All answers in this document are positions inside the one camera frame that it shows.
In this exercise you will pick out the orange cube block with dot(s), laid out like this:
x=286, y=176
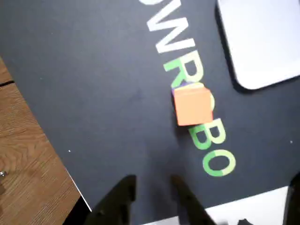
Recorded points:
x=193, y=105

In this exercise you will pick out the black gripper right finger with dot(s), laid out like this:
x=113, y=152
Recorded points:
x=189, y=201

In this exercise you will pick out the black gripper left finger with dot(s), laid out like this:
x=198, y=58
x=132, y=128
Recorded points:
x=117, y=201

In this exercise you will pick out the purple cube block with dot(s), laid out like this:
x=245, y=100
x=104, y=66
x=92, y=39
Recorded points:
x=179, y=85

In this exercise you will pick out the white rectangular tray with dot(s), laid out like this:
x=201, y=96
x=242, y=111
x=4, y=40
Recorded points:
x=262, y=42

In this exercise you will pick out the black WOWROBO printed mat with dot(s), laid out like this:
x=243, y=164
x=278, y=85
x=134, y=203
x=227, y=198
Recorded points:
x=93, y=82

